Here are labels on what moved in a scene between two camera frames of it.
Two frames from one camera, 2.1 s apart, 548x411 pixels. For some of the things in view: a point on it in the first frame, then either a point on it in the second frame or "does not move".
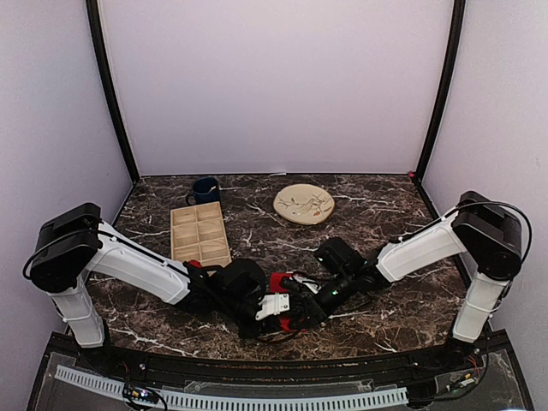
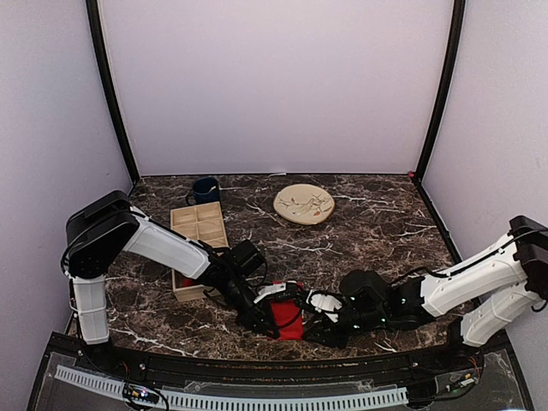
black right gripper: (316, 310) to (331, 337)
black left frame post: (95, 25) does not move
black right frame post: (453, 57) does not move
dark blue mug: (206, 190) does not move
